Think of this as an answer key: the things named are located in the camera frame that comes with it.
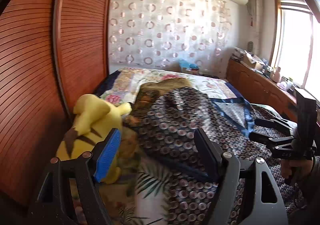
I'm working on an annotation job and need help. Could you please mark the navy patterned silk garment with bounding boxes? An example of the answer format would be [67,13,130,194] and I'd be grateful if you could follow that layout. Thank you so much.
[125,87,304,224]

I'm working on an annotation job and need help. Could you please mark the person's right hand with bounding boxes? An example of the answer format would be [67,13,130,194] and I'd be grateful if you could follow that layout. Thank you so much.
[281,156,319,194]

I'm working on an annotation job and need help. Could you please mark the long wooden side cabinet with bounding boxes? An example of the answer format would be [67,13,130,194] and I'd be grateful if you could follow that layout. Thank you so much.
[226,59,297,122]

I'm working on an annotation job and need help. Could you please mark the open cardboard box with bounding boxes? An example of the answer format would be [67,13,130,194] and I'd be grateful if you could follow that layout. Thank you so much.
[242,51,265,70]

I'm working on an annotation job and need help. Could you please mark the palm leaf bed sheet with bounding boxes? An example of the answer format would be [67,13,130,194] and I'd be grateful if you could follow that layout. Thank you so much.
[98,152,171,224]

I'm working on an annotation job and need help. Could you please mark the olive gold patterned blanket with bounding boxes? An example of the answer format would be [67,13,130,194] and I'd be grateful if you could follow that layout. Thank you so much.
[119,77,194,163]

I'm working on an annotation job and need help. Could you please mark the yellow pikachu plush toy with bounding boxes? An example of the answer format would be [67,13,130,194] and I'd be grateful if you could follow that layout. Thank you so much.
[56,94,137,184]

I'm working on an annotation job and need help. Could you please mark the blue item in box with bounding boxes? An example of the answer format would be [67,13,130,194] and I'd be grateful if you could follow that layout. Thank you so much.
[178,60,200,75]

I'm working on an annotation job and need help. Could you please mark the floral bed quilt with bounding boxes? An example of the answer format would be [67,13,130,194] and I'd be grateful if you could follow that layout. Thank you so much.
[95,68,242,105]

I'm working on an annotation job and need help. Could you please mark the sheer circle pattern curtain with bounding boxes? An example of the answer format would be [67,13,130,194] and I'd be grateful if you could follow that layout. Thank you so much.
[107,0,232,74]

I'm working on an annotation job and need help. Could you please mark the wooden louvered wardrobe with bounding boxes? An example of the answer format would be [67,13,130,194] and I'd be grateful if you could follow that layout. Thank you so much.
[1,0,109,205]

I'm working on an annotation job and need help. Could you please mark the window with wooden frame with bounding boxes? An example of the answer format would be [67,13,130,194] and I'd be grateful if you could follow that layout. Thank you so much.
[271,0,319,100]

